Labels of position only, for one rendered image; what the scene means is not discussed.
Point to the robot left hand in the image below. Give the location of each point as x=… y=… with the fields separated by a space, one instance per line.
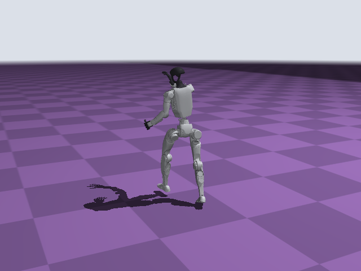
x=146 y=125

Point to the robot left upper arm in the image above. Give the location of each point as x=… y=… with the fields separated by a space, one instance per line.
x=168 y=95

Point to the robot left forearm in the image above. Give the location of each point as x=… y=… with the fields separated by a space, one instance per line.
x=157 y=119

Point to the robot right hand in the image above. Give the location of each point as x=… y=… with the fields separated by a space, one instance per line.
x=171 y=81

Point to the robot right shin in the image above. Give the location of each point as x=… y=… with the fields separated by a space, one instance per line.
x=200 y=180

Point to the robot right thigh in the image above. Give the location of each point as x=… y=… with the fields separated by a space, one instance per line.
x=196 y=146

